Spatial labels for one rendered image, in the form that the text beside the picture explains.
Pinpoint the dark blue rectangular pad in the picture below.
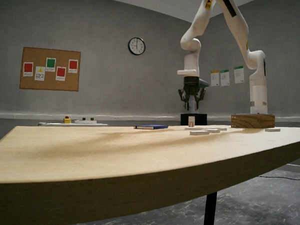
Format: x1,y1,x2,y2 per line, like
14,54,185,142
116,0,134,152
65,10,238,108
133,125,168,130

